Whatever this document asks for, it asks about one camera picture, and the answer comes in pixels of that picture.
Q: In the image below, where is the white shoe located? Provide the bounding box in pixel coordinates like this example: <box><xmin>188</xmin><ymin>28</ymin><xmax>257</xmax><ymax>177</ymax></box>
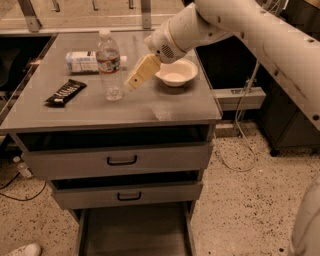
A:
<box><xmin>4</xmin><ymin>243</ymin><xmax>42</xmax><ymax>256</ymax></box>

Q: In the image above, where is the grey drawer cabinet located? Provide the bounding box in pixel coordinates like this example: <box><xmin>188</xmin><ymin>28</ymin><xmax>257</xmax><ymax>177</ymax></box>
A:
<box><xmin>0</xmin><ymin>29</ymin><xmax>223</xmax><ymax>256</ymax></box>

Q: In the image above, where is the small bottle on floor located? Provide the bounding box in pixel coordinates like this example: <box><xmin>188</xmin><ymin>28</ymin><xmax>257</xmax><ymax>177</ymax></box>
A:
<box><xmin>13</xmin><ymin>156</ymin><xmax>33</xmax><ymax>178</ymax></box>

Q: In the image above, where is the lying white labelled bottle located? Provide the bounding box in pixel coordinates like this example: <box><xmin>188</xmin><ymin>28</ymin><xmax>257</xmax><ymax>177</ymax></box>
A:
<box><xmin>65</xmin><ymin>51</ymin><xmax>127</xmax><ymax>73</ymax></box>

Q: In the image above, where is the grey metal beam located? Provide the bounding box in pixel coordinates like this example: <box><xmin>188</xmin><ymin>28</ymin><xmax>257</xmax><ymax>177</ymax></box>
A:
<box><xmin>213</xmin><ymin>87</ymin><xmax>266</xmax><ymax>111</ymax></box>

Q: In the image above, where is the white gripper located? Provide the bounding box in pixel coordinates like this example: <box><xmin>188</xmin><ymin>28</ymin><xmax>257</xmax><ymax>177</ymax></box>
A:
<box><xmin>124</xmin><ymin>21</ymin><xmax>186</xmax><ymax>91</ymax></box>

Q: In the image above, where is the grey drawer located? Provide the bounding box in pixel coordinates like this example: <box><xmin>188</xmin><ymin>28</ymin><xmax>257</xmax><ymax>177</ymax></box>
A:
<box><xmin>73</xmin><ymin>202</ymin><xmax>196</xmax><ymax>256</ymax></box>
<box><xmin>19</xmin><ymin>125</ymin><xmax>212</xmax><ymax>180</ymax></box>
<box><xmin>52</xmin><ymin>171</ymin><xmax>203</xmax><ymax>210</ymax></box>

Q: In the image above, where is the white hanging cable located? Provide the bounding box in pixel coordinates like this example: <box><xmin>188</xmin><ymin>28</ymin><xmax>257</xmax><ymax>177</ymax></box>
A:
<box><xmin>213</xmin><ymin>59</ymin><xmax>261</xmax><ymax>173</ymax></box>

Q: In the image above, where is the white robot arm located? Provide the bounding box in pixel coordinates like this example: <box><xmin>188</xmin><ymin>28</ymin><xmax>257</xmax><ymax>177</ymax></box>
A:
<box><xmin>127</xmin><ymin>0</ymin><xmax>320</xmax><ymax>128</ymax></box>

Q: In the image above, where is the metal rail frame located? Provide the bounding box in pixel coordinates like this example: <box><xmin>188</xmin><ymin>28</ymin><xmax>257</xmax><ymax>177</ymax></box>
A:
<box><xmin>0</xmin><ymin>0</ymin><xmax>188</xmax><ymax>36</ymax></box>

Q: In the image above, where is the white paper bowl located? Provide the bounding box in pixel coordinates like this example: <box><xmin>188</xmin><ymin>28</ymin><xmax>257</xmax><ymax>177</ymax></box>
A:
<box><xmin>155</xmin><ymin>59</ymin><xmax>198</xmax><ymax>87</ymax></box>

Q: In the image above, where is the grey top drawer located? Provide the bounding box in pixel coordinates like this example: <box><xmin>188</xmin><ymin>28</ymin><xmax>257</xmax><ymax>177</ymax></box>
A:
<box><xmin>19</xmin><ymin>125</ymin><xmax>212</xmax><ymax>180</ymax></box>

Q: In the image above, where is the black floor cable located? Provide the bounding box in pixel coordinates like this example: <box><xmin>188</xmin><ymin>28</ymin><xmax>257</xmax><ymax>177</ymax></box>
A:
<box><xmin>0</xmin><ymin>171</ymin><xmax>48</xmax><ymax>202</ymax></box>

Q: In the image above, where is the grey middle drawer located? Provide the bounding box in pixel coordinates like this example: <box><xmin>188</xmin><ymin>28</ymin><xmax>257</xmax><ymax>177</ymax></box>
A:
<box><xmin>52</xmin><ymin>171</ymin><xmax>203</xmax><ymax>210</ymax></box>

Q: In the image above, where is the clear plastic water bottle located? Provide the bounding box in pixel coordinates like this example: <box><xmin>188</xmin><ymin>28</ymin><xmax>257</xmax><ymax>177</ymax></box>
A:
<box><xmin>96</xmin><ymin>29</ymin><xmax>123</xmax><ymax>101</ymax></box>

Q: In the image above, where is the grey bottom drawer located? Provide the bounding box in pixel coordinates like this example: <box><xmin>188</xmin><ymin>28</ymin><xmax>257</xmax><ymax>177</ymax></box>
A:
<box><xmin>73</xmin><ymin>202</ymin><xmax>196</xmax><ymax>256</ymax></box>

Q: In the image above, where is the black snack bar wrapper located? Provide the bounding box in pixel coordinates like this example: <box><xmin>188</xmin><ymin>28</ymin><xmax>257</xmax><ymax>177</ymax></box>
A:
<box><xmin>45</xmin><ymin>79</ymin><xmax>87</xmax><ymax>106</ymax></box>

